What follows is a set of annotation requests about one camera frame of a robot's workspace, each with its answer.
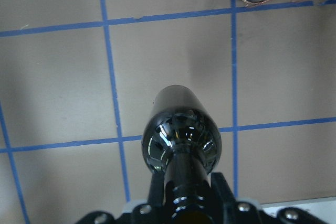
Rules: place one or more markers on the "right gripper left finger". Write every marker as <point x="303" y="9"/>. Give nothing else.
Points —
<point x="156" y="196"/>

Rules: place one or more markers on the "dark wine bottle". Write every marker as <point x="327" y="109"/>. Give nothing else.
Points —
<point x="182" y="142"/>

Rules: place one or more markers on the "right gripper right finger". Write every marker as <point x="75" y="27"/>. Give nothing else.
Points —
<point x="222" y="191"/>

